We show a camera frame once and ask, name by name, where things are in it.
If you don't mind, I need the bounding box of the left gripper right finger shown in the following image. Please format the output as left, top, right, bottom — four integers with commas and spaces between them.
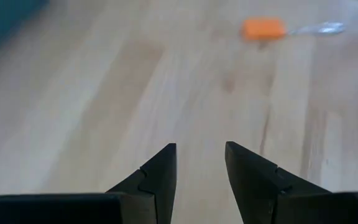
225, 141, 332, 224

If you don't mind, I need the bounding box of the orange spatula clear handle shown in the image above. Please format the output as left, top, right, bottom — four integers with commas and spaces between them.
240, 17, 346, 42

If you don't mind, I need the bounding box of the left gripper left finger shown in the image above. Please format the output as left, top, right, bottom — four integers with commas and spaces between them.
106, 142, 178, 224

